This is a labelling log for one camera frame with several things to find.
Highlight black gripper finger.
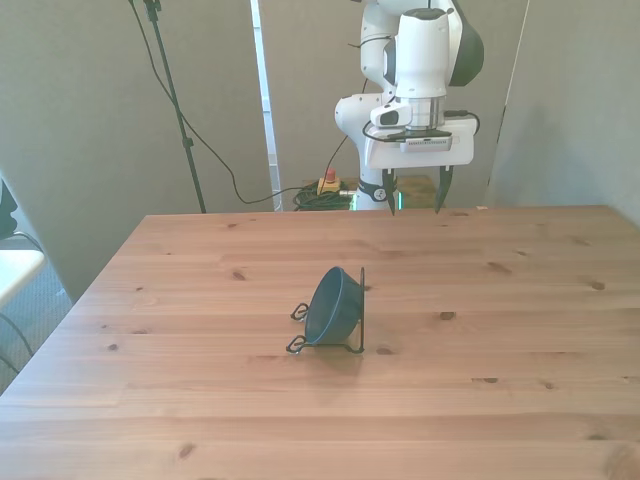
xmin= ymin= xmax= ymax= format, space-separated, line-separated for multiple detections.
xmin=435 ymin=165 xmax=454 ymax=216
xmin=383 ymin=168 xmax=399 ymax=217

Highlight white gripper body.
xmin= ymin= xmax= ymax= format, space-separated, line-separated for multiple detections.
xmin=363 ymin=116 xmax=477 ymax=170

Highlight dark blue bowl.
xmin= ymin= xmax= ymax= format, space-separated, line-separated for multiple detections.
xmin=304 ymin=266 xmax=362 ymax=347

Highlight wooden box behind table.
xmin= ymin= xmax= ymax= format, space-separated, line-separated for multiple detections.
xmin=393 ymin=174 xmax=442 ymax=210

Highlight yellow emergency stop button box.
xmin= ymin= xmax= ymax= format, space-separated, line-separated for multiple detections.
xmin=317 ymin=169 xmax=342 ymax=196

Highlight black tripod stand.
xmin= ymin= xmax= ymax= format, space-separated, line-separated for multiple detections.
xmin=127 ymin=0 xmax=208 ymax=215

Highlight white side desk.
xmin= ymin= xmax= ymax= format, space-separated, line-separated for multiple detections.
xmin=0 ymin=248 xmax=47 ymax=307

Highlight black chair back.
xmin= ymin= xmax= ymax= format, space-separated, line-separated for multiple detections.
xmin=0 ymin=176 xmax=19 ymax=239

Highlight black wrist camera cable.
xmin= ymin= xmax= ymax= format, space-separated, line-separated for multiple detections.
xmin=442 ymin=109 xmax=482 ymax=137

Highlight coiled dark floor cables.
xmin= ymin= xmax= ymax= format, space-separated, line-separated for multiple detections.
xmin=291 ymin=181 xmax=360 ymax=212

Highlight thin white hanging cable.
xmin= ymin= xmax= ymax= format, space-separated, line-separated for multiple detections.
xmin=483 ymin=0 xmax=532 ymax=207

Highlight black wire dish rack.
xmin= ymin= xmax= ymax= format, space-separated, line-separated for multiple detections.
xmin=285 ymin=266 xmax=368 ymax=356

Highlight white vertical partition post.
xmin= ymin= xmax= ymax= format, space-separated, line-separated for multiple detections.
xmin=249 ymin=0 xmax=285 ymax=213

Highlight black tripod cable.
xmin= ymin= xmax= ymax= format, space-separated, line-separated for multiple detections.
xmin=130 ymin=0 xmax=321 ymax=205

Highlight black floor cable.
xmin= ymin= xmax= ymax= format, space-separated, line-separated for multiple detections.
xmin=0 ymin=311 xmax=36 ymax=375

